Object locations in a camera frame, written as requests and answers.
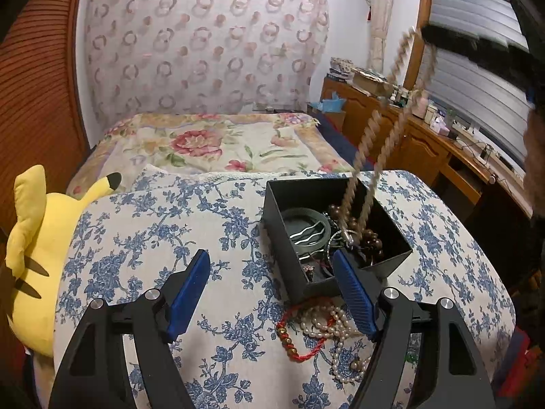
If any dark blue blanket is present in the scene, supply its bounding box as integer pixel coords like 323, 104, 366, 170
317, 117, 375, 173

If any blue floral tablecloth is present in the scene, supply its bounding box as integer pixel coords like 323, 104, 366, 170
55, 169, 517, 409

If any green jade bangle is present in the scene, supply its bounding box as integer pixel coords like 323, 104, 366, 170
283, 208, 333, 250

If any wooden sideboard cabinet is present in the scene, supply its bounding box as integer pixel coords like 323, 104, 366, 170
321, 77, 529, 231

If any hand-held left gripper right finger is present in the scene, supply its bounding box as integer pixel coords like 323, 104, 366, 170
333, 248, 497, 409

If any white pearl necklace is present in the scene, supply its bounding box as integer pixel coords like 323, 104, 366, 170
298, 300, 373, 384

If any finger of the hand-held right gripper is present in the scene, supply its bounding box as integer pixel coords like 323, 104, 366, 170
421, 22, 534, 91

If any ring patterned curtain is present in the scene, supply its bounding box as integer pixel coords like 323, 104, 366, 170
83, 0, 330, 126

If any person's right hand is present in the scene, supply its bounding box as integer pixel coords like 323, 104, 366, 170
523, 108, 545, 222

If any floral bed blanket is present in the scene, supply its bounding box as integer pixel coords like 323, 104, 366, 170
66, 112, 354, 199

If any pink thermos jug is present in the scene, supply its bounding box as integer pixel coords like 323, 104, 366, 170
411, 89, 429, 116

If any grey window blind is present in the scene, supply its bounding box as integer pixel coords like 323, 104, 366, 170
419, 0, 533, 171

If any beige lace drape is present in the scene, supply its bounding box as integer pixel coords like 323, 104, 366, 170
368, 0, 392, 73

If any blue plastic bag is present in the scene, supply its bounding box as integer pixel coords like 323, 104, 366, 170
307, 92, 347, 113

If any red cord bracelet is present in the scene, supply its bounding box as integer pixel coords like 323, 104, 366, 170
277, 302, 337, 363

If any pile of books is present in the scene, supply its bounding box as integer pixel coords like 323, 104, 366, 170
330, 57, 396, 94

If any yellow plush toy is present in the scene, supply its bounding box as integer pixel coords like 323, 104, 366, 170
6, 164, 123, 356

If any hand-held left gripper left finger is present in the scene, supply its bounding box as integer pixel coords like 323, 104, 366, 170
48, 248, 211, 409

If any black box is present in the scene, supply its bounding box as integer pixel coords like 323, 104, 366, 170
260, 177, 413, 301

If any brown wooden bead bracelet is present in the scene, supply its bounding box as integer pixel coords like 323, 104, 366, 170
328, 204, 386, 260

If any brown slatted wardrobe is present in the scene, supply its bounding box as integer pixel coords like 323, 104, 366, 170
0, 0, 90, 205

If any beige bead necklace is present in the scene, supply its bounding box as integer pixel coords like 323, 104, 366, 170
341, 26, 439, 245

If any silver bangle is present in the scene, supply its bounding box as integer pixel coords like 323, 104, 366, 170
328, 229, 362, 260

